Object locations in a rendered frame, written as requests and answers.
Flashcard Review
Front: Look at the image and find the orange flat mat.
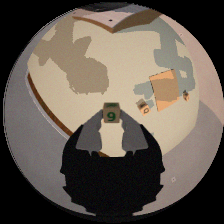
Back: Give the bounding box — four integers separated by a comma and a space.
149, 69, 179, 112

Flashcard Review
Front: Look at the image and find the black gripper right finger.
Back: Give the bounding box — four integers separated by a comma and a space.
120, 109, 165, 173

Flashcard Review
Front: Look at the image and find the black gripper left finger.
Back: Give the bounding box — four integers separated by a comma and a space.
60, 109, 103, 175

